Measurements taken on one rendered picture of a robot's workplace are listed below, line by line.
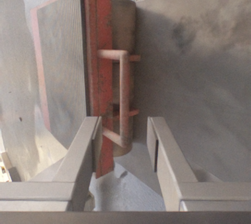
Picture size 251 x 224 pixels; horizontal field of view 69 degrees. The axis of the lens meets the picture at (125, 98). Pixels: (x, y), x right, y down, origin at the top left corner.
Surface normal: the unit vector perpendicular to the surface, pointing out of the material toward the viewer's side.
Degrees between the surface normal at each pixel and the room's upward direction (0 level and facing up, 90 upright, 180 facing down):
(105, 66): 90
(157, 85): 0
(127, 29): 93
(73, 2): 0
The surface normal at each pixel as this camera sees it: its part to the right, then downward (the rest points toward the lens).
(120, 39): 0.36, 0.27
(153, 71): -0.76, 0.18
